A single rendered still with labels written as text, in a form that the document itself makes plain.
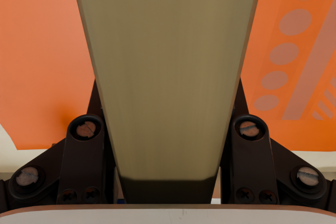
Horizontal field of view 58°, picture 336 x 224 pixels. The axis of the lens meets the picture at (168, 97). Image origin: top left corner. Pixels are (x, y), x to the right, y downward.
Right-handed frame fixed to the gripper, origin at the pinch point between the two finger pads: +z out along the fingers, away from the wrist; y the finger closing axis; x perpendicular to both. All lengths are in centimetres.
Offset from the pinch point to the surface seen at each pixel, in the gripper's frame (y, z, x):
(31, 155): -15.8, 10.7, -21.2
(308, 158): 16.6, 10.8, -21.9
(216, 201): 5.8, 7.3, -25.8
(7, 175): -19.9, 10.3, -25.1
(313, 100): 13.6, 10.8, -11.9
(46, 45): -9.5, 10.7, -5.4
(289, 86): 10.8, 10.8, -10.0
